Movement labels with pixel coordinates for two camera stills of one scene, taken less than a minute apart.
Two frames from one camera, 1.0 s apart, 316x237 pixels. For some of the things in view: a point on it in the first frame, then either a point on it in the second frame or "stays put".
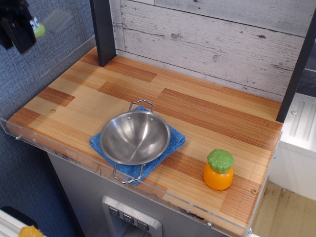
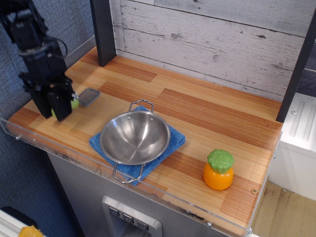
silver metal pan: x=134 y=138 stays put
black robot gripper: x=17 y=26 → x=46 y=73
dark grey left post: x=103 y=29 stays put
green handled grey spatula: x=54 y=22 → x=86 y=98
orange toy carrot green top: x=218 y=173 stays put
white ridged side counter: x=293 y=167 stays put
